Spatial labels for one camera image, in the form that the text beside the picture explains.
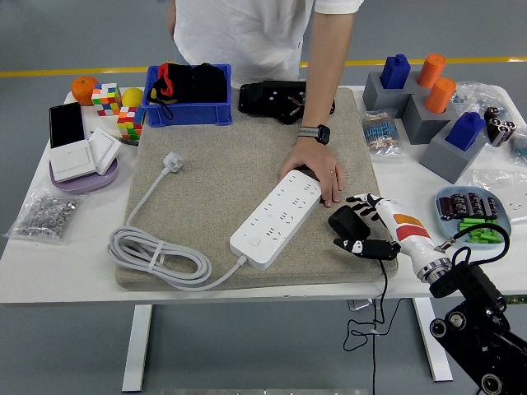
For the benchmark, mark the purple round tray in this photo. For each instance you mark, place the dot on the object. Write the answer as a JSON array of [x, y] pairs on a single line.
[[82, 185]]

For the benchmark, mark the white table leg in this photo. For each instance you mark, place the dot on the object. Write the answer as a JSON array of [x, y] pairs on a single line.
[[138, 349], [424, 325]]

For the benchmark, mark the clear bag of small parts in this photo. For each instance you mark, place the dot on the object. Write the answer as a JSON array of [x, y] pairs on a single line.
[[473, 96]]

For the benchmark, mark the small white wall switch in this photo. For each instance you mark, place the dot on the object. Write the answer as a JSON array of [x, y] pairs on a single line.
[[105, 148]]

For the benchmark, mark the black red fabric bundle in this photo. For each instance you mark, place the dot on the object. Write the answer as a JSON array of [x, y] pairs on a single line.
[[181, 82]]

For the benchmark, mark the white wall socket plate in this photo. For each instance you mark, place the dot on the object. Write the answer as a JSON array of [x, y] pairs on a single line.
[[514, 205]]

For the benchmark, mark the empty clear plastic bag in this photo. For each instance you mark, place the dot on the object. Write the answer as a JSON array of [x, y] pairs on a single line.
[[500, 181]]

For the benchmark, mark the multicoloured puzzle cube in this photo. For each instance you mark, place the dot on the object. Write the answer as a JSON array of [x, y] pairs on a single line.
[[129, 123], [105, 100]]

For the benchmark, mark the blue plastic bin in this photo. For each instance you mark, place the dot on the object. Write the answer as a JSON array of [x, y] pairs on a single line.
[[185, 113]]

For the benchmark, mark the black smartphone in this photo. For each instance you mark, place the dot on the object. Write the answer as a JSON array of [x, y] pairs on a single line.
[[66, 125]]

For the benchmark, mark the orange fruit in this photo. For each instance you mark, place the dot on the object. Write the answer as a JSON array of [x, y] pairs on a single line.
[[82, 90]]

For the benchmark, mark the person's left forearm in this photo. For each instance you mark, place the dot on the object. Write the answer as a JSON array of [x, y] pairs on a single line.
[[325, 74]]

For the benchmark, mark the black cylinder cells bundle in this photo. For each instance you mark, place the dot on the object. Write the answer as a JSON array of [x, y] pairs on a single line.
[[500, 127]]

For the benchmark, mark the person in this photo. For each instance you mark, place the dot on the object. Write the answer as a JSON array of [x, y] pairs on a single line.
[[239, 37]]

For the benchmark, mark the bag of metal nuts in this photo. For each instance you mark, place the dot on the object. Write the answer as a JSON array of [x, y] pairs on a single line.
[[43, 214]]

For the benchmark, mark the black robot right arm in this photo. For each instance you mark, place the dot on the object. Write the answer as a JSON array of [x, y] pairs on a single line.
[[473, 284]]

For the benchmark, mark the black smartwatch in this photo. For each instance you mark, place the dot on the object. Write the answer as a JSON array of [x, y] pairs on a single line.
[[323, 133]]

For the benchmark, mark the dark brown capacitors row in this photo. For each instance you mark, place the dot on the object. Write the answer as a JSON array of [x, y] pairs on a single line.
[[465, 205]]

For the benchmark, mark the grey block holder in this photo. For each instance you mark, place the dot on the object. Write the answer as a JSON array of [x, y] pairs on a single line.
[[442, 160], [420, 123], [376, 96]]

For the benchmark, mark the blue bottle-shaped block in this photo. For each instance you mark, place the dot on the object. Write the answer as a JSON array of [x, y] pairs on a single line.
[[465, 131], [394, 74]]

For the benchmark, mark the black electronic device housing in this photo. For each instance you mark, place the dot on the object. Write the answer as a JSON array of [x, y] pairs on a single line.
[[255, 98]]

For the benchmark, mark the light blue dish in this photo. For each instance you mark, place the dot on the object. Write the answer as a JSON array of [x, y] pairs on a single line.
[[442, 224]]

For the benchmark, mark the grey-brown mat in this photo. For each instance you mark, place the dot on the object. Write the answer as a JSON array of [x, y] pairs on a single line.
[[230, 148]]

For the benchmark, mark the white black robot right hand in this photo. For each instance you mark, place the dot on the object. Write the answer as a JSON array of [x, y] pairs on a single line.
[[407, 234]]

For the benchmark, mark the bag of striped resistors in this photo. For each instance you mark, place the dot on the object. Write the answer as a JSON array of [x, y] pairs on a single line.
[[381, 131]]

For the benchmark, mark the bag of blue components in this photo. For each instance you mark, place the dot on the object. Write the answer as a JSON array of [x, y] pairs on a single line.
[[519, 146]]

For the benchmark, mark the orange cylinder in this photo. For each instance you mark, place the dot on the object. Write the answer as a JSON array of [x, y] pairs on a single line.
[[439, 96], [431, 70]]

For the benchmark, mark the small dark metal tool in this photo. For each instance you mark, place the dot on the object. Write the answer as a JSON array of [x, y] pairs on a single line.
[[129, 142]]

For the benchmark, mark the person's left hand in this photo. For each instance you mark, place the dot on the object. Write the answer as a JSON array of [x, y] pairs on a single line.
[[317, 160]]

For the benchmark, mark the yellow lemon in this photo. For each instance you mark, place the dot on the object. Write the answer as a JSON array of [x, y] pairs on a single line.
[[132, 98]]

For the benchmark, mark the large white wall switch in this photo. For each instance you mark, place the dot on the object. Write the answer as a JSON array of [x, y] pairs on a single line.
[[72, 160]]

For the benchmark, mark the white power strip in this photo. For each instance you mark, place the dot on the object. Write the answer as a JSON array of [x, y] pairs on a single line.
[[280, 214]]

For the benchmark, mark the green cylinders pile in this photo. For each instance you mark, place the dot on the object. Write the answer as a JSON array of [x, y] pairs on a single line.
[[473, 234]]

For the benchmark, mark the black table control panel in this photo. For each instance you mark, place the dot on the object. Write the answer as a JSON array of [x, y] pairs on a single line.
[[516, 299]]

